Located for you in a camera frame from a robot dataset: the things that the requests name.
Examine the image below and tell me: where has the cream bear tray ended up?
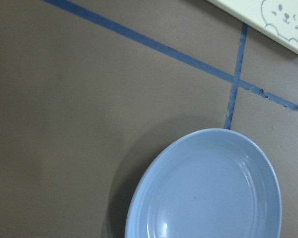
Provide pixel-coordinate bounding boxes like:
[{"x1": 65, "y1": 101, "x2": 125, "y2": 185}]
[{"x1": 210, "y1": 0, "x2": 298, "y2": 55}]

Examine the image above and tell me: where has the blue ceramic plate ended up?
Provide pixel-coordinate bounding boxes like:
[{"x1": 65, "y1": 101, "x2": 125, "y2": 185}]
[{"x1": 124, "y1": 128, "x2": 282, "y2": 238}]

